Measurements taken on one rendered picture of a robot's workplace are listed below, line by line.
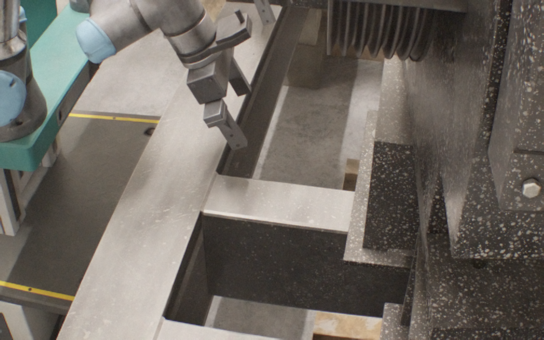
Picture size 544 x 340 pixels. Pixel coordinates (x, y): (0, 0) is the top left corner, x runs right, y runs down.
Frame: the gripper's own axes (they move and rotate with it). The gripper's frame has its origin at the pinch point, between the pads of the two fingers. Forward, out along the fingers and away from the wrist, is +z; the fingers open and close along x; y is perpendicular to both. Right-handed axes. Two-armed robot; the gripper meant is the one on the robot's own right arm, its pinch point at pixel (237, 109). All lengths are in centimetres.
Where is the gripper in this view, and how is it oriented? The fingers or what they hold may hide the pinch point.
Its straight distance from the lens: 132.0
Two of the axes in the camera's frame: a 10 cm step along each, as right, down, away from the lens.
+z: 3.8, 6.4, 6.7
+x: -0.2, 7.3, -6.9
